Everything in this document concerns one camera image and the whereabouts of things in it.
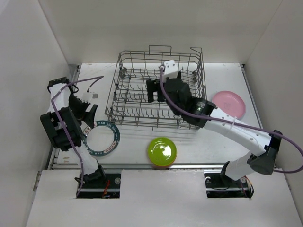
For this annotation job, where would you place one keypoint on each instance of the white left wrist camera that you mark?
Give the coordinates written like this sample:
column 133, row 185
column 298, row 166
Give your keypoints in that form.
column 88, row 96

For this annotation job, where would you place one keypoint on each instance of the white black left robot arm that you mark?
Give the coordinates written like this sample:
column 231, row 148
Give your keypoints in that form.
column 62, row 124

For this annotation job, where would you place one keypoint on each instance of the grey wire dish rack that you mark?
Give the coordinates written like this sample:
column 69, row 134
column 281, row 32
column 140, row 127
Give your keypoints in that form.
column 127, row 102

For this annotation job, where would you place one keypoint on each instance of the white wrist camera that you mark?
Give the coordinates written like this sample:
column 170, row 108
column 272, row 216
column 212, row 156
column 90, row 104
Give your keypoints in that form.
column 88, row 96
column 169, row 70

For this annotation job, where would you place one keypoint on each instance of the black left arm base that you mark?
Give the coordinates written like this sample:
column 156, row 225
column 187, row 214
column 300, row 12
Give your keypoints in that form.
column 108, row 188

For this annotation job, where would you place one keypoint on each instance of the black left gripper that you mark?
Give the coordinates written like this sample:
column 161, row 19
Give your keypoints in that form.
column 88, row 117

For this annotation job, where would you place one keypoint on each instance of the lime green plastic plate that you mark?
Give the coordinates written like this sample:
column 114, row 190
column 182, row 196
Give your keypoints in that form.
column 162, row 151

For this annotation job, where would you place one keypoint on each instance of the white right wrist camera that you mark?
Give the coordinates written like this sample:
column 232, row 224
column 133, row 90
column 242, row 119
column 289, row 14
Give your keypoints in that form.
column 169, row 70

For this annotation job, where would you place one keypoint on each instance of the aluminium table frame rail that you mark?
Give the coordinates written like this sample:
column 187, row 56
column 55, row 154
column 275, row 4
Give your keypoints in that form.
column 194, row 147

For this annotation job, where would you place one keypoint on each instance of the white plate teal rim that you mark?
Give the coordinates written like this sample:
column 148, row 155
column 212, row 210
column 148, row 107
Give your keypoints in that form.
column 102, row 139

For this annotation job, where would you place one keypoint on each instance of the orange plastic plate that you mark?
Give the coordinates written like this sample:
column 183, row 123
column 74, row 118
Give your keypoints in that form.
column 162, row 166

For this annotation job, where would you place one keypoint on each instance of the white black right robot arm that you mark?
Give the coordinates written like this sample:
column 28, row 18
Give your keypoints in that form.
column 263, row 146

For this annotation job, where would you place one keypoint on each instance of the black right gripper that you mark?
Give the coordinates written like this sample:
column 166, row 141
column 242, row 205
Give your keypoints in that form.
column 153, row 86

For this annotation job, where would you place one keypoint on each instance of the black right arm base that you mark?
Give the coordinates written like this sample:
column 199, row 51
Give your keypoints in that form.
column 223, row 187

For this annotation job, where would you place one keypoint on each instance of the pink plastic plate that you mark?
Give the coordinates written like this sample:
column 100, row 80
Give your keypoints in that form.
column 230, row 103

